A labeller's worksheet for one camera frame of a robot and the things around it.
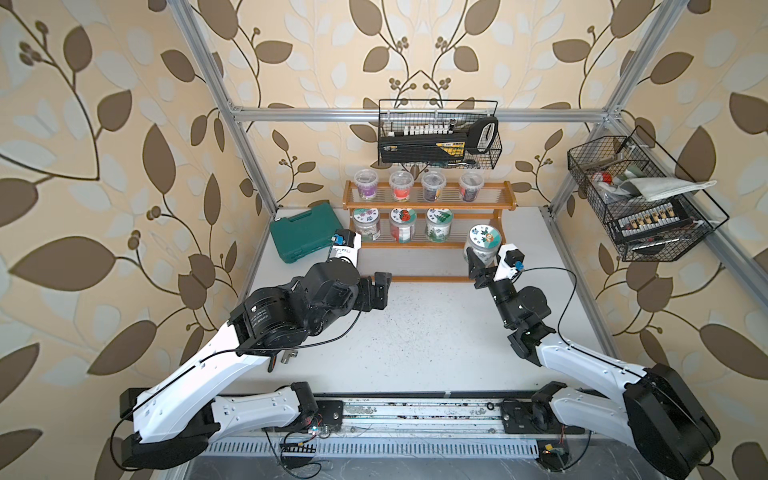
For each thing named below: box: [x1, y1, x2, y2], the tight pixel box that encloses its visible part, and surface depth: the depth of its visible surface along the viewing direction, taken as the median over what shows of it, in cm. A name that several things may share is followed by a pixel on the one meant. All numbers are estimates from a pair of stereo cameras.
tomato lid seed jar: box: [390, 208, 417, 244], surface depth 89 cm
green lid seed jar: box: [425, 207, 453, 243], surface depth 89 cm
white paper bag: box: [616, 177, 717, 202], surface depth 64 cm
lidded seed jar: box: [464, 224, 502, 266], surface depth 74 cm
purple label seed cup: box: [354, 168, 378, 201], surface depth 84 cm
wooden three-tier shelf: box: [342, 180, 518, 284], surface depth 89 cm
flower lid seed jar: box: [353, 208, 381, 242], surface depth 90 cm
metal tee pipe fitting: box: [280, 350, 298, 364], surface depth 86 cm
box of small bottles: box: [615, 200, 694, 241], surface depth 69 cm
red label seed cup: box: [389, 170, 414, 203], surface depth 83 cm
